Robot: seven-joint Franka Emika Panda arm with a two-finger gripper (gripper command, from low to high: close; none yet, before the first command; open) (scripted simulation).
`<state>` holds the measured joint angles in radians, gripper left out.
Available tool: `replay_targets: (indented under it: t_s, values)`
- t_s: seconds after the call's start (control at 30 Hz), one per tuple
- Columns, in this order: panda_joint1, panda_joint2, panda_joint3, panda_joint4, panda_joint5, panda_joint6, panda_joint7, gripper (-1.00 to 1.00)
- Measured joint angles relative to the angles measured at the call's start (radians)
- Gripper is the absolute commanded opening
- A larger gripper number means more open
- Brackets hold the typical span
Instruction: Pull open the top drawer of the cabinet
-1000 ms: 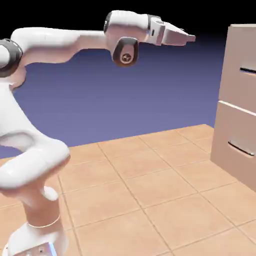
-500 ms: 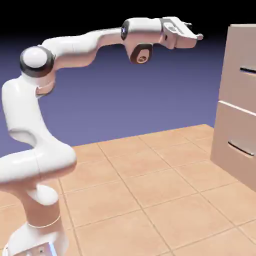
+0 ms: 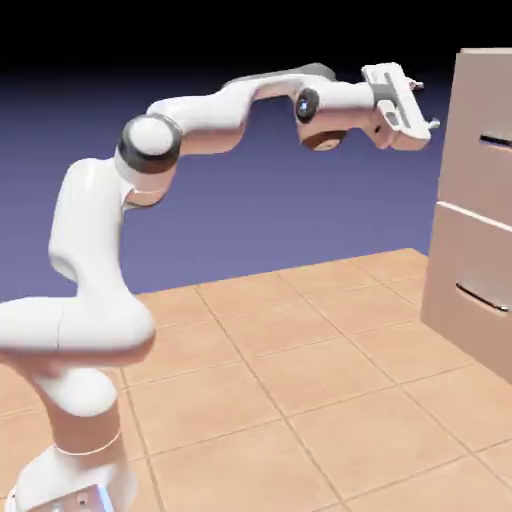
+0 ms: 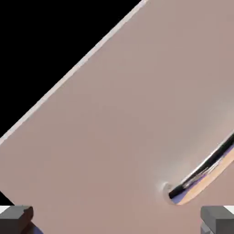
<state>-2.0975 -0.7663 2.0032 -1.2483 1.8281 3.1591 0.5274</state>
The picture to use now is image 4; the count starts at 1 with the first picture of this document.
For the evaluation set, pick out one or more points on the pinkish brown drawer front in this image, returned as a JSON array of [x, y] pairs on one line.
[[109, 128]]

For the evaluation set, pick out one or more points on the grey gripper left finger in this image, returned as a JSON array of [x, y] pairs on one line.
[[14, 217]]

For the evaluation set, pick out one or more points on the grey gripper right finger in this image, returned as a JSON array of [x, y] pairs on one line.
[[217, 218]]

